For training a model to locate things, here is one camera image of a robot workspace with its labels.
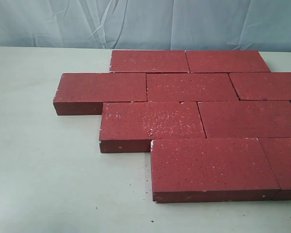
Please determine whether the hidden lower right red brick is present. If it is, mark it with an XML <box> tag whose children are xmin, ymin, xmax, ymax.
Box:
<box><xmin>198</xmin><ymin>100</ymin><xmax>291</xmax><ymax>138</ymax></box>

